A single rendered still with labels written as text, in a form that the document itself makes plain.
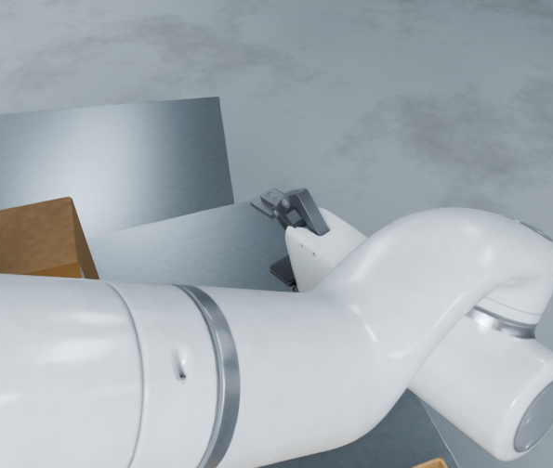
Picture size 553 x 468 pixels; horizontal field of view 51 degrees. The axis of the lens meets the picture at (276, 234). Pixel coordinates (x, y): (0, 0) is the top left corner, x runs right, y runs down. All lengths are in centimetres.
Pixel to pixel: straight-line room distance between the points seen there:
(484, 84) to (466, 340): 271
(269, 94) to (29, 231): 233
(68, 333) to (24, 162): 98
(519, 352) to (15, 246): 43
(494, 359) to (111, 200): 76
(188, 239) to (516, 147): 197
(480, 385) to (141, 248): 64
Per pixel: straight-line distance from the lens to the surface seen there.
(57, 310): 22
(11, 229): 59
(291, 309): 29
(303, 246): 52
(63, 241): 56
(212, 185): 104
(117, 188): 106
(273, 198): 57
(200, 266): 90
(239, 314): 26
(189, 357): 23
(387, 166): 244
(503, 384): 41
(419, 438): 76
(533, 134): 282
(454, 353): 43
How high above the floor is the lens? 150
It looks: 46 degrees down
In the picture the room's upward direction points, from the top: straight up
